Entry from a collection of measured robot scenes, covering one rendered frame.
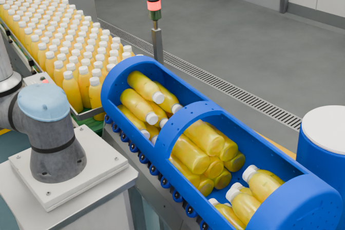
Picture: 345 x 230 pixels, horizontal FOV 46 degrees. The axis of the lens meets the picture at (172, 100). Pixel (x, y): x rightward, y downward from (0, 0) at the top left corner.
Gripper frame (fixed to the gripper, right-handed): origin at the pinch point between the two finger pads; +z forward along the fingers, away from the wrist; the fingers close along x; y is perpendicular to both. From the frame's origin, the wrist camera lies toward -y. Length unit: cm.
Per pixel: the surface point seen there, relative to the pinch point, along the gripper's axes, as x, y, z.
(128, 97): -19.0, -10.4, 32.3
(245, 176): -76, -9, 26
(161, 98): -29.4, -2.9, 31.5
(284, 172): -78, 5, 35
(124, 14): 308, 152, 203
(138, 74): -14.2, -1.8, 29.6
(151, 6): 30, 35, 35
